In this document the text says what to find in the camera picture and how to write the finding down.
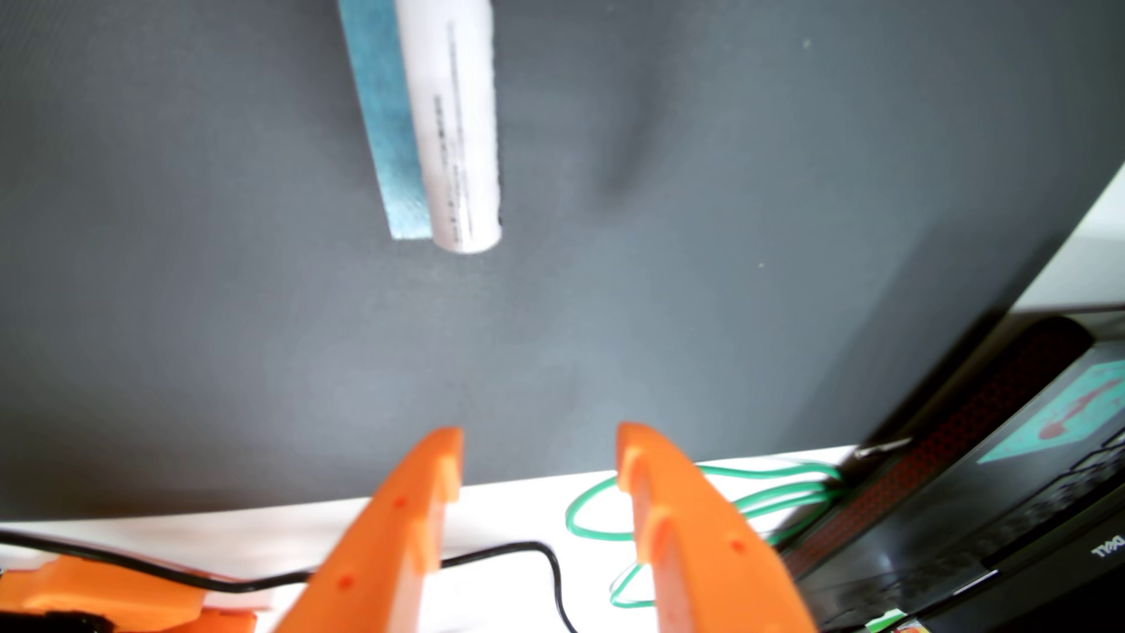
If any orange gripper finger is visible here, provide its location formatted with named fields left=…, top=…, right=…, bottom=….
left=272, top=428, right=464, bottom=633
left=617, top=426, right=819, bottom=633

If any white cylindrical battery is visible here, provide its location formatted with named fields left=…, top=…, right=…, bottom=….
left=394, top=0, right=504, bottom=256

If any black laptop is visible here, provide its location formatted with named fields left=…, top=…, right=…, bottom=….
left=778, top=312, right=1125, bottom=633

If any dark grey mat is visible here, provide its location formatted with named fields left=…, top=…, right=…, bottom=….
left=0, top=0, right=1125, bottom=522

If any teal sticker with red shape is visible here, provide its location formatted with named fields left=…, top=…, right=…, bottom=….
left=977, top=359, right=1125, bottom=464

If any light blue tape strip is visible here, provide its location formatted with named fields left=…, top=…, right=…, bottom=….
left=338, top=0, right=434, bottom=241

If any green cable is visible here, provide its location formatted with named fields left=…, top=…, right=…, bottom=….
left=565, top=463, right=843, bottom=610

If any thin black cable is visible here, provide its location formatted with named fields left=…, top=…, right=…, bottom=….
left=0, top=530, right=577, bottom=633

